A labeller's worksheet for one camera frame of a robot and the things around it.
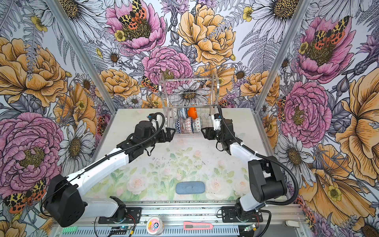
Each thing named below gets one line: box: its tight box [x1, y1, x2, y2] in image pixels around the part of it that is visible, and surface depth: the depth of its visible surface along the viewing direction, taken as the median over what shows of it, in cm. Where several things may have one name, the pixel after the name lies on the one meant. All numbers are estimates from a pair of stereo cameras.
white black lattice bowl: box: [171, 107, 179, 119], surface depth 104 cm
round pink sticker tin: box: [146, 216, 165, 236], surface depth 64 cm
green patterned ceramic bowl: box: [193, 117, 203, 133], surface depth 98 cm
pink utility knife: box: [183, 221, 214, 231], surface depth 73 cm
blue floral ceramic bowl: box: [179, 107, 189, 119], surface depth 105 cm
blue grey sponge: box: [175, 180, 206, 195], surface depth 82 cm
